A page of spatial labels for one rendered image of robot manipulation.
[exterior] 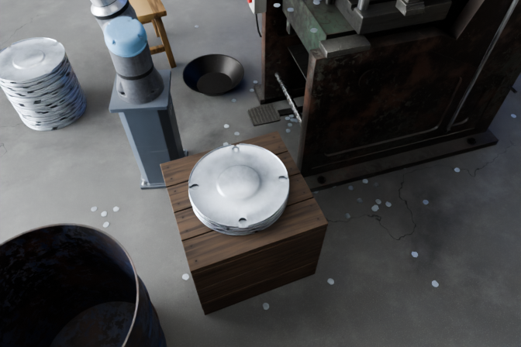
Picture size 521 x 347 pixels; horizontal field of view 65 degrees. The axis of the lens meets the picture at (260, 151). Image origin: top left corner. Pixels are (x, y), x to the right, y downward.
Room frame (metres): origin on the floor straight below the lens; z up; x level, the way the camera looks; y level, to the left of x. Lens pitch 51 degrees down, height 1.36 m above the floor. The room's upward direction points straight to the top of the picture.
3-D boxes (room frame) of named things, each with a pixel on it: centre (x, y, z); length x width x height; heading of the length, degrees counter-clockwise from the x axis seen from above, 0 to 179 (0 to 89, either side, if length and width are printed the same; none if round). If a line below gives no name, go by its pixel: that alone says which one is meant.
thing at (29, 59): (1.38, 0.97, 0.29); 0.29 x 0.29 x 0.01
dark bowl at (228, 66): (1.56, 0.23, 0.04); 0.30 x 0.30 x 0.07
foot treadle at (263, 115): (1.26, -0.24, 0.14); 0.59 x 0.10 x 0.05; 107
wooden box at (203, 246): (0.68, 0.06, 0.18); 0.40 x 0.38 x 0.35; 111
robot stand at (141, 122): (1.02, 0.40, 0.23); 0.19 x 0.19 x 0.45; 5
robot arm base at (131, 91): (1.02, 0.40, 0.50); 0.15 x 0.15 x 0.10
